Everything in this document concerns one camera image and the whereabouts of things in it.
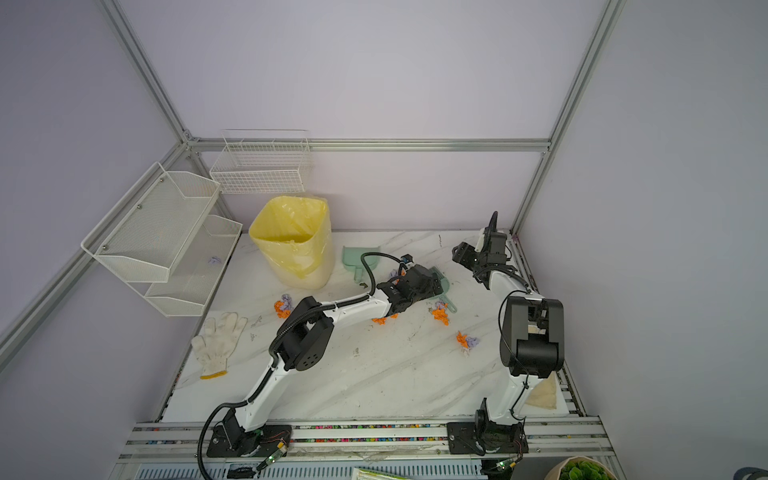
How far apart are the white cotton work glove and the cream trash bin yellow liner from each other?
0.19 m

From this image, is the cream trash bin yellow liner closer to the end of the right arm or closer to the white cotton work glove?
the white cotton work glove

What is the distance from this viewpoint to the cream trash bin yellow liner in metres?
0.84

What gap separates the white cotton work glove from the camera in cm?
88
